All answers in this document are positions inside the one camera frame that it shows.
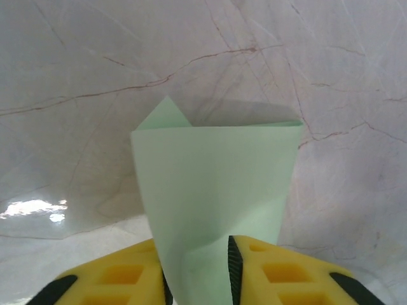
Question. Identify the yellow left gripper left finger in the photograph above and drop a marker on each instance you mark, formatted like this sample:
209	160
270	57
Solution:
105	279

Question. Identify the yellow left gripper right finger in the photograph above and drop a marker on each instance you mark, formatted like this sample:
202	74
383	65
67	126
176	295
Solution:
302	279

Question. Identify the light green paper sheet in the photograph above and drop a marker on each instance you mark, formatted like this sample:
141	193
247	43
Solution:
216	174

